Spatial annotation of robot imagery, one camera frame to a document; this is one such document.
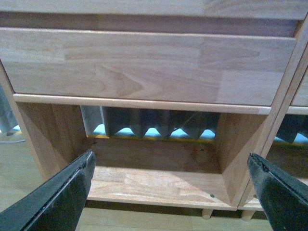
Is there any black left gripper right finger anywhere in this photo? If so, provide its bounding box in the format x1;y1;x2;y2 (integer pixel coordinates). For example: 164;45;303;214
247;153;308;231

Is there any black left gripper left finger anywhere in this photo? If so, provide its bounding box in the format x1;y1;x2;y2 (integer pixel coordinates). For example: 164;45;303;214
0;150;96;231

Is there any right wooden shelf cabinet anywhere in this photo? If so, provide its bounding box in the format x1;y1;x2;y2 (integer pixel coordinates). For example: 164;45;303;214
237;43;308;212

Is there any wooden shelf cabinet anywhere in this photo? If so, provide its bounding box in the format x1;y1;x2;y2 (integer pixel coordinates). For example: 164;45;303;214
0;0;308;216
237;43;308;212

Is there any left wooden shelf cabinet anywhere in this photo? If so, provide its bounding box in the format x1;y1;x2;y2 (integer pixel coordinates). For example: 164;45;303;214
0;0;308;216

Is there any round wooden cabinet foot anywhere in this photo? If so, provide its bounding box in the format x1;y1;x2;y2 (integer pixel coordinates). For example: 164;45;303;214
202;209;213;220

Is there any upper right wooden drawer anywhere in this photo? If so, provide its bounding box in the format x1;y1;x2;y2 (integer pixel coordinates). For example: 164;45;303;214
291;69;308;107

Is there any wooden drawer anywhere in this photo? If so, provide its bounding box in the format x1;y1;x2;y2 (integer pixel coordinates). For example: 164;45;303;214
291;69;308;107
0;28;296;106

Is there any grey pleated curtain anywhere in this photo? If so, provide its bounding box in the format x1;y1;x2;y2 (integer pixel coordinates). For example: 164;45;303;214
0;85;308;145

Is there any upper left wooden drawer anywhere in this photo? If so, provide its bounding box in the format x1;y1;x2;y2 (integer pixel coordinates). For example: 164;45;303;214
0;28;296;106

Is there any thin white hanging cable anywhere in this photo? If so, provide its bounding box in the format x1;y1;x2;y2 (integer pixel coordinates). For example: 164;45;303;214
172;111;200;133

